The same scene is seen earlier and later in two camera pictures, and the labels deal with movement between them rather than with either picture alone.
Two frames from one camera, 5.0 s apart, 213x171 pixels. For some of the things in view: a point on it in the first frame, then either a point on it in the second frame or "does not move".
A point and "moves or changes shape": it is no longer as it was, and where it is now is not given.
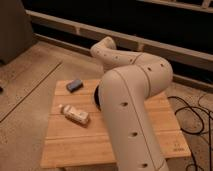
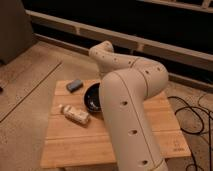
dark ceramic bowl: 96,97 moves or changes shape
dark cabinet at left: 16,35 does not move
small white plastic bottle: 71,113 does not move
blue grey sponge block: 74,85 does not move
